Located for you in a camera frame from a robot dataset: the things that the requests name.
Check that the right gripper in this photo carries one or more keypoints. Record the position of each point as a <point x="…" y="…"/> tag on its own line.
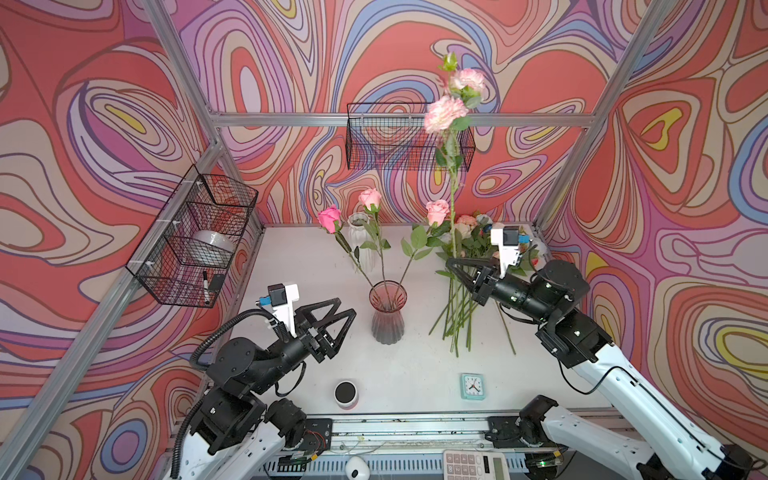
<point x="482" y="292"/>

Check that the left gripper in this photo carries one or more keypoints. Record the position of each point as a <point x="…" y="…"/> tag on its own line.
<point x="310" y="344"/>

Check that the light pink rose stem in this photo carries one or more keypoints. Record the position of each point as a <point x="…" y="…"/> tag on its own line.
<point x="424" y="238"/>

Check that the pink grey glass vase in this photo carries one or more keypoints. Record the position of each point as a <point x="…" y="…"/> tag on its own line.
<point x="388" y="298"/>

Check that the pink carnation spray stem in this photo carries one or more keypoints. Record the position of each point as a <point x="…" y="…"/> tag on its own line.
<point x="447" y="118"/>

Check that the magenta rose stem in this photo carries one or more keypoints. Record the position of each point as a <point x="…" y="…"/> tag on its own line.
<point x="331" y="221"/>

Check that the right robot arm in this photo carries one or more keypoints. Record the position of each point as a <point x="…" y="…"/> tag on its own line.
<point x="672" y="446"/>

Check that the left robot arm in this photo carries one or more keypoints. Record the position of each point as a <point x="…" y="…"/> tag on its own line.
<point x="245" y="392"/>

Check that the white ribbed ceramic vase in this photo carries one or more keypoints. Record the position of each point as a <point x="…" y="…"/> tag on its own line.
<point x="357" y="234"/>

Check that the mint green small clock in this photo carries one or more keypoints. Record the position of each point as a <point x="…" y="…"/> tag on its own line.
<point x="472" y="387"/>

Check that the white round device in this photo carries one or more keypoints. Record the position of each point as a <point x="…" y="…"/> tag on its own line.
<point x="356" y="468"/>

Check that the white pink calculator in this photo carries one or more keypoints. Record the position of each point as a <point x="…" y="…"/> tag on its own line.
<point x="470" y="465"/>

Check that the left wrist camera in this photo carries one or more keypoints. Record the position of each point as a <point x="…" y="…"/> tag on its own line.
<point x="279" y="301"/>

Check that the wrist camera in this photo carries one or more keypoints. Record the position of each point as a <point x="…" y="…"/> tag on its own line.
<point x="279" y="301"/>
<point x="509" y="241"/>

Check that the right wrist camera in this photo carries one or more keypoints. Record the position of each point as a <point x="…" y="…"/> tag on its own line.
<point x="509" y="241"/>

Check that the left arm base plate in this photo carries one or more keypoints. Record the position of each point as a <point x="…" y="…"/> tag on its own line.
<point x="310" y="437"/>

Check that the black wire basket left wall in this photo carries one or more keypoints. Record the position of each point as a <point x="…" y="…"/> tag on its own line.
<point x="188" y="263"/>

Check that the black wire basket wall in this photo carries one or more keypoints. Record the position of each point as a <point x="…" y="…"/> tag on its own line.
<point x="393" y="136"/>
<point x="188" y="263"/>

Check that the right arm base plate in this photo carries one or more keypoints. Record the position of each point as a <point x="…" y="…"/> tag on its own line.
<point x="510" y="432"/>

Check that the black wire basket back wall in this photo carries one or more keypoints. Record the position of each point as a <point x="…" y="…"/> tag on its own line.
<point x="393" y="136"/>

